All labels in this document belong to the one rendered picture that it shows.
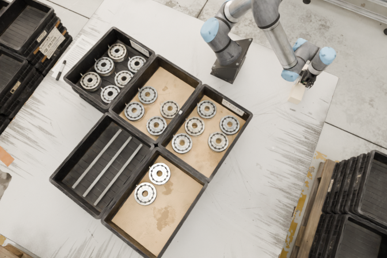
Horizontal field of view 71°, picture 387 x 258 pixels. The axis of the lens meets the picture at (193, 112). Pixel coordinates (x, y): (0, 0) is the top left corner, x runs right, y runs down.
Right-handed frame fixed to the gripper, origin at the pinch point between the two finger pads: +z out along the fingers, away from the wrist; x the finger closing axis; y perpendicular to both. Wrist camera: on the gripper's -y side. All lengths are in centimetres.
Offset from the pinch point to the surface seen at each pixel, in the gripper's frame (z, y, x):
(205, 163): -9, 68, -32
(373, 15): 61, -136, 56
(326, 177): 60, 29, 53
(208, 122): -9, 49, -39
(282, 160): 4.3, 47.1, 5.2
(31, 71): 36, 52, -176
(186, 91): -9, 37, -57
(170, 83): -9, 37, -67
